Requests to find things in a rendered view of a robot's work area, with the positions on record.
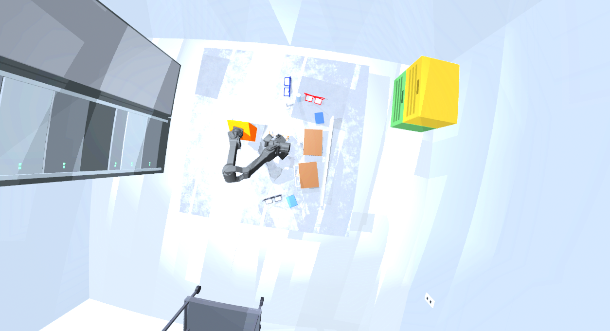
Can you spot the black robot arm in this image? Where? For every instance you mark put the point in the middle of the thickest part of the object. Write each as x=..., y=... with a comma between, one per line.
x=272, y=150

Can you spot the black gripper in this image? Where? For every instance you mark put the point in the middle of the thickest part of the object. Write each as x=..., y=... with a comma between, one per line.
x=282, y=155

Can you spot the light blue flat square pad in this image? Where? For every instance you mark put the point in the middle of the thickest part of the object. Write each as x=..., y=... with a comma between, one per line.
x=319, y=118
x=291, y=201

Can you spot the black thin-framed glasses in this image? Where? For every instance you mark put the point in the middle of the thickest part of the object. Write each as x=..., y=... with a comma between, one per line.
x=269, y=200

